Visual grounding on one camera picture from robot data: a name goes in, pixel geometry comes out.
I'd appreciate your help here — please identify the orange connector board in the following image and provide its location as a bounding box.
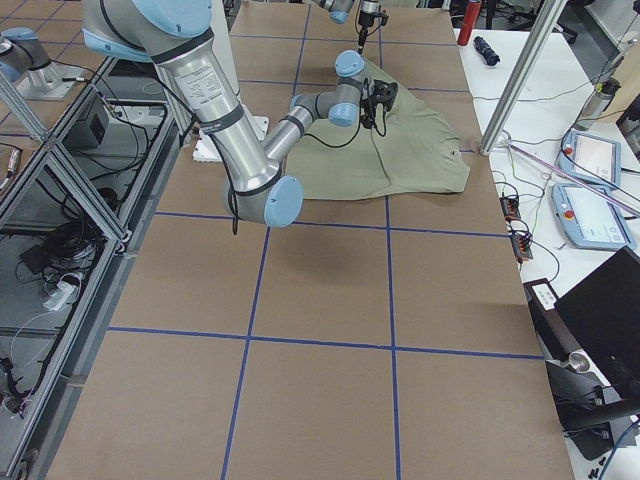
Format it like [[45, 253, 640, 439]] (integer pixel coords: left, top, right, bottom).
[[510, 230, 533, 264], [499, 195, 521, 221]]

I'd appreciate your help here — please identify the aluminium frame post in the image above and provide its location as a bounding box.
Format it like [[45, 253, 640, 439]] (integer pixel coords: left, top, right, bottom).
[[479, 0, 568, 156]]

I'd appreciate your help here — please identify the teach pendant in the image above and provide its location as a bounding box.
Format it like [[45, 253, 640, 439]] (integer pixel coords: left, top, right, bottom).
[[551, 183, 637, 251], [557, 130, 621, 189]]

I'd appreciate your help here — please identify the aluminium frame rack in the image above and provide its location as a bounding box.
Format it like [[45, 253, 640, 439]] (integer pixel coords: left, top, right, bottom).
[[1, 59, 189, 479]]

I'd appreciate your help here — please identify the upper teach pendant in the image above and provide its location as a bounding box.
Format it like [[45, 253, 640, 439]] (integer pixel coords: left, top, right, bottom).
[[557, 130, 621, 189]]

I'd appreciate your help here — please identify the black monitor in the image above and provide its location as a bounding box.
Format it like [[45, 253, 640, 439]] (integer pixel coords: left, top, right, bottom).
[[555, 247, 639, 398]]

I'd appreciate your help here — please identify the sage green long-sleeve shirt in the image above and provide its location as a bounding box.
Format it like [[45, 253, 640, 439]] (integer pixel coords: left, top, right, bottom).
[[286, 85, 470, 201]]

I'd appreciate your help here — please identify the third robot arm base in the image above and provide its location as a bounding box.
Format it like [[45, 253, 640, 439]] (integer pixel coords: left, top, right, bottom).
[[1, 27, 85, 101]]

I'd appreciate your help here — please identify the lower teach pendant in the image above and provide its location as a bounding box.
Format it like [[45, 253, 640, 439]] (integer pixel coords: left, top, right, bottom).
[[551, 183, 637, 251]]

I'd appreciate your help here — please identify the dark blue folded umbrella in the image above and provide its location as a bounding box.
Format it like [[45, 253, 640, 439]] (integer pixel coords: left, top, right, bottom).
[[473, 36, 500, 67]]

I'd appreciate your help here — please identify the grey drink bottle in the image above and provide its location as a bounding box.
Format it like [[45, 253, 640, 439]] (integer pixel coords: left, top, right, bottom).
[[575, 77, 621, 131]]

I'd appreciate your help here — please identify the grey control box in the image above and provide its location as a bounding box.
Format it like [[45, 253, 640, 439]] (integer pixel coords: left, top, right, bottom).
[[63, 97, 109, 149]]

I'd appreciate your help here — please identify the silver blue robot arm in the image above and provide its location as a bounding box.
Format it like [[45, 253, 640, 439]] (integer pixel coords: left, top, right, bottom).
[[82, 1, 398, 227], [314, 0, 389, 54]]

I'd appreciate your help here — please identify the red bottle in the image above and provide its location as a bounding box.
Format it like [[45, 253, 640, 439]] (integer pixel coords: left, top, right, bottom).
[[457, 0, 482, 46]]

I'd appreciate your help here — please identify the white power strip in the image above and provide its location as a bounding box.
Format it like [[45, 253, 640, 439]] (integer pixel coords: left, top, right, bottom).
[[43, 280, 79, 311]]

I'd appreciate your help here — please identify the black robot cable right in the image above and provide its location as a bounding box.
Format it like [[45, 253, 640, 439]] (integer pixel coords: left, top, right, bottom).
[[219, 84, 386, 236]]

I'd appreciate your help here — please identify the lower orange connector board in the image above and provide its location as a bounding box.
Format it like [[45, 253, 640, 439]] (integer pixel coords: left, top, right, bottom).
[[510, 230, 533, 264]]

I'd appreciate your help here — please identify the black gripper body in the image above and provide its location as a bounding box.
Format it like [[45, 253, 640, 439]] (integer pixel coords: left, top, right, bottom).
[[360, 79, 398, 129], [357, 0, 388, 29]]

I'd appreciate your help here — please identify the black box with label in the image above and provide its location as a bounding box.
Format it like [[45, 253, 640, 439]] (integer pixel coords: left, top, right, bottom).
[[523, 279, 582, 362]]

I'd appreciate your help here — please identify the upper orange connector board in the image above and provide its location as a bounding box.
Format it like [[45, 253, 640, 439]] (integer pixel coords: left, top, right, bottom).
[[499, 195, 521, 221]]

